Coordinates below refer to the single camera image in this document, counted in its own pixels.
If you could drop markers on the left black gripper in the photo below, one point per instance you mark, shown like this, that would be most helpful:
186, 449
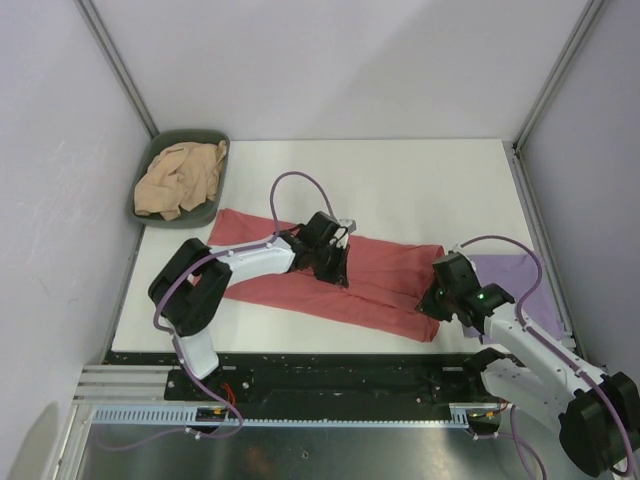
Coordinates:
338, 274

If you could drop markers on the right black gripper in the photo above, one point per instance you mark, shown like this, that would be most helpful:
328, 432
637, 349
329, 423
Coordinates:
427, 306

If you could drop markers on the pink t shirt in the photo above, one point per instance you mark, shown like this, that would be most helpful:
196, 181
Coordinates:
386, 283

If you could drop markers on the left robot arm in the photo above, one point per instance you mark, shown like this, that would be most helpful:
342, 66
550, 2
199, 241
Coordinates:
188, 291

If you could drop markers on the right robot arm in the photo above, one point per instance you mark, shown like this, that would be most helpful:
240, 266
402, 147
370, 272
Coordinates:
595, 415

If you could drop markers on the lilac folded t shirt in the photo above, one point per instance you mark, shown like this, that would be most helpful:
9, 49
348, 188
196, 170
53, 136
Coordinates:
516, 274

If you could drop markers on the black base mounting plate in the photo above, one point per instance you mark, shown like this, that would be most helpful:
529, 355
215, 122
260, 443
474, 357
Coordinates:
393, 385

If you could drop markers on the beige t shirt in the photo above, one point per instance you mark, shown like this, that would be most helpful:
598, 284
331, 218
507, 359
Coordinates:
180, 178

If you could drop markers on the dark green plastic bin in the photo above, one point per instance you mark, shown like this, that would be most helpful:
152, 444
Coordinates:
201, 215

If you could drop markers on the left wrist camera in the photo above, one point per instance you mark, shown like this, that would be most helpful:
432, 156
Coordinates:
323, 231

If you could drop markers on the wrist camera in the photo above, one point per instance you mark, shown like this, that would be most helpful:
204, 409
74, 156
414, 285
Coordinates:
323, 231
455, 276

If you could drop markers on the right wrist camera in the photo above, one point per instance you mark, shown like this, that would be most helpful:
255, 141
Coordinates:
455, 276

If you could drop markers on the grey slotted cable duct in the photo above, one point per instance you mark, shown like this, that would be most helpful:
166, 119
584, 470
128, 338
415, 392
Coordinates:
455, 415

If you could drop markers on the right aluminium frame post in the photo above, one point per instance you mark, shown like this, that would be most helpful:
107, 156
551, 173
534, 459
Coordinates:
575, 43

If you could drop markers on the aluminium frame post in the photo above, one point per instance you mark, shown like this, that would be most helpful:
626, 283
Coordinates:
575, 43
104, 40

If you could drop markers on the left aluminium frame post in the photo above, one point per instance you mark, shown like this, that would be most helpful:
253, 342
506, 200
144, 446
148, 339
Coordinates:
104, 40

